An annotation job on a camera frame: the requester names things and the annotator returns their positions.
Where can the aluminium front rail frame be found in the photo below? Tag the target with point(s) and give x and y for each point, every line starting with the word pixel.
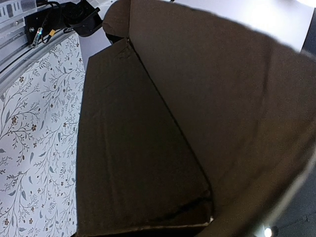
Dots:
pixel 17 56

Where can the brown cardboard paper box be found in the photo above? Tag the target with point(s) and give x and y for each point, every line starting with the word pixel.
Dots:
pixel 190 121

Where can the floral patterned table mat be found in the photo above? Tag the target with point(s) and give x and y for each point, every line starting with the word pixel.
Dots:
pixel 39 117

